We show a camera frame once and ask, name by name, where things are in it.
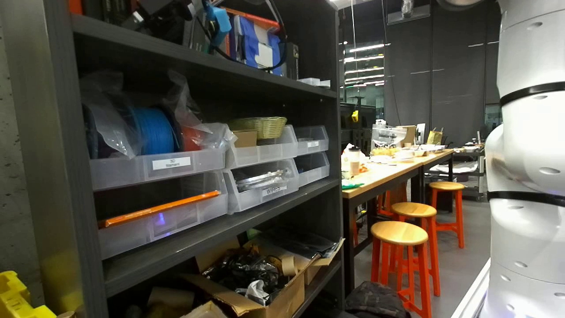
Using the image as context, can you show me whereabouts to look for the clear plastic storage bin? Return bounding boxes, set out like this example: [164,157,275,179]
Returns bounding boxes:
[293,124,330,157]
[226,157,300,216]
[295,152,332,189]
[224,124,298,171]
[95,187,230,262]

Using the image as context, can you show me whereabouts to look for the flat cardboard piece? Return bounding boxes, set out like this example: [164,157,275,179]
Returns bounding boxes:
[147,286,228,318]

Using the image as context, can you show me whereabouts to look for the red filament spool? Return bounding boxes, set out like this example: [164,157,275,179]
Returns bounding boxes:
[180,126,205,154]

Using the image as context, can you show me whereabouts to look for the silver foil packets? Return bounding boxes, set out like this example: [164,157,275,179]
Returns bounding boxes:
[235,170,290,193]

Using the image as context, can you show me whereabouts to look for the orange rod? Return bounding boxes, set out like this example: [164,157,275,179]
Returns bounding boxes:
[97,189,222,230]

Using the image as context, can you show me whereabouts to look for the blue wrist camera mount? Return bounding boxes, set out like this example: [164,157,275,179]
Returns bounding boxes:
[208,5,235,35]

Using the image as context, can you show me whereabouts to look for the row of dark books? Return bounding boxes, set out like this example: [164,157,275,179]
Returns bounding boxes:
[81,0,214,51]

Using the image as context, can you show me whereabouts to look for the flat white box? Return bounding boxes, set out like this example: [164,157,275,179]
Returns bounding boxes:
[297,76,332,90]

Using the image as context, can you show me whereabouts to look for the small cardboard box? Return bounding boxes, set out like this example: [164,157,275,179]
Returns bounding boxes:
[230,129,260,149]

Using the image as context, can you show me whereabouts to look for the wooden desk with black legs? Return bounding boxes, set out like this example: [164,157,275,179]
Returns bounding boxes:
[341,147,466,297]

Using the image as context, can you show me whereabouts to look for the blue filament spool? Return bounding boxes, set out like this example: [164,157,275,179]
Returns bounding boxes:
[127,104,180,157]

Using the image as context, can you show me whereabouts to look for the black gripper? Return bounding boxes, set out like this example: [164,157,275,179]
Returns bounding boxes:
[136,0,208,32]

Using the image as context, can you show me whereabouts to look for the black tangled gear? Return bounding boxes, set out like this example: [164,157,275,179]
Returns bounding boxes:
[205,249,284,297]

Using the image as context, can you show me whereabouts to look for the orange wooden stool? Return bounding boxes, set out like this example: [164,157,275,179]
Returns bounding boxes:
[390,200,441,297]
[369,219,434,318]
[427,180,466,249]

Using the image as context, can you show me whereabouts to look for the olive woven basket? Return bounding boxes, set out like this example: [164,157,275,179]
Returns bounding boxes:
[228,115,288,143]

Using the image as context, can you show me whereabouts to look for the clear plastic container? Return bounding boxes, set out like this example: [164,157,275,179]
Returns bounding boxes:
[371,118,408,149]

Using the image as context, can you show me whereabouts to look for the tall black book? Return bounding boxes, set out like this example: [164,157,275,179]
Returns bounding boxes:
[284,41,300,80]

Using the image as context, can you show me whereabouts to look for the white crumpled bag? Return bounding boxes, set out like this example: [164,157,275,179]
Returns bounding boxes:
[341,141,371,180]

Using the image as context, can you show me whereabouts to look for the grey office chair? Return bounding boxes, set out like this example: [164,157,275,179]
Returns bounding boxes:
[425,157,482,184]

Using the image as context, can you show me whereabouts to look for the clear plastic bag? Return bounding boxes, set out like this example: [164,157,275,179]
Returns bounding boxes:
[79,69,235,161]

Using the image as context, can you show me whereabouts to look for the large open cardboard box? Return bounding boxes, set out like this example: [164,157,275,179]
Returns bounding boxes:
[175,237,346,318]

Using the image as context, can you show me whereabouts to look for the blue and white box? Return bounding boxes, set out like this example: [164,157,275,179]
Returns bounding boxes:
[245,53,288,78]
[237,35,282,60]

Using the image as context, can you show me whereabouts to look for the white and black roll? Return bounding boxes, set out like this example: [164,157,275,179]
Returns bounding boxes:
[244,279,272,308]

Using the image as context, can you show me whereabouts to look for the left grey storage bin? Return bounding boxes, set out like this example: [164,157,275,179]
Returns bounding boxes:
[88,147,230,193]

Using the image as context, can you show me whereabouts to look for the black bag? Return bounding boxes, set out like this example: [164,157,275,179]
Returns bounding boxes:
[343,281,413,318]

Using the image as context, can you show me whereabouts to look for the yellow plastic crate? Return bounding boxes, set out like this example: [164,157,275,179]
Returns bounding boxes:
[0,269,58,318]

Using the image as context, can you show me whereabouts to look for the black shelving unit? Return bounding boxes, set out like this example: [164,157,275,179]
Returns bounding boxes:
[0,0,346,318]

